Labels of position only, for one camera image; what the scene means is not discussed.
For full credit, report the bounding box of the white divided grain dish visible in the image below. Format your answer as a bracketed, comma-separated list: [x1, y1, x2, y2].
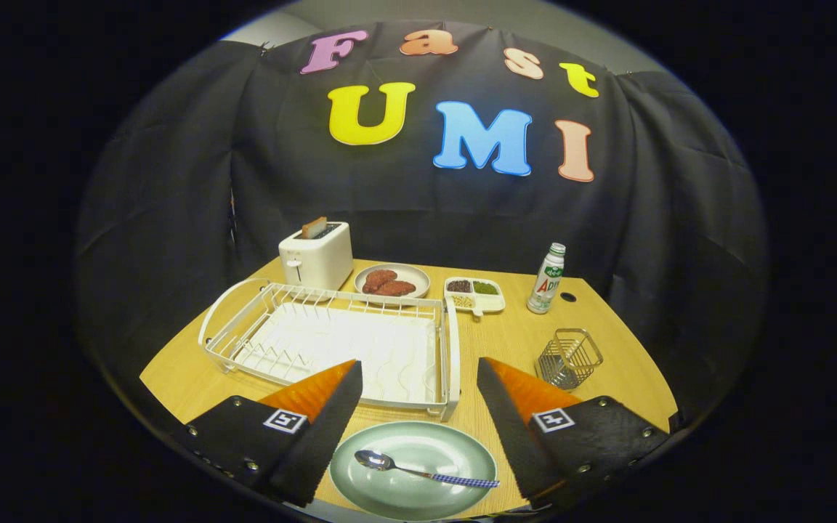
[444, 277, 506, 318]

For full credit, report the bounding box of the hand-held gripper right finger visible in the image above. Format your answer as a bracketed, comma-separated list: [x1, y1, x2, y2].
[477, 357, 674, 509]

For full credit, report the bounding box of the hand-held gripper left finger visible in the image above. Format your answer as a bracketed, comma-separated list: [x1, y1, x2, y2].
[171, 359, 364, 508]

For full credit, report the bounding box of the white toaster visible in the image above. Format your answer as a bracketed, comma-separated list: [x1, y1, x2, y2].
[278, 222, 355, 293]

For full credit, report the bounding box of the metal wire basket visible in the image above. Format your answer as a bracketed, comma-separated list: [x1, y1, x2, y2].
[535, 328, 605, 392]

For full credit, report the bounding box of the checkered handle metal spoon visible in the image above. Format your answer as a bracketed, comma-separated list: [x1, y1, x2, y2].
[354, 449, 501, 489]

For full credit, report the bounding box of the small beige plate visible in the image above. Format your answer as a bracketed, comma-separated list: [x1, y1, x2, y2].
[354, 263, 432, 299]

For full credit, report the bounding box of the pale green plate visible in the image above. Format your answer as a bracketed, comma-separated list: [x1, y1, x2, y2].
[329, 421, 499, 521]

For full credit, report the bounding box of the white wire dish rack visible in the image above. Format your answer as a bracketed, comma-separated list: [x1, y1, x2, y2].
[198, 278, 461, 422]

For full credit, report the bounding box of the black backdrop cloth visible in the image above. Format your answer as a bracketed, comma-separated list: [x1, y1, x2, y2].
[73, 18, 768, 437]

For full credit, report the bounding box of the white green drink bottle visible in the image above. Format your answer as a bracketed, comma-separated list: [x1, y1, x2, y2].
[527, 243, 567, 315]

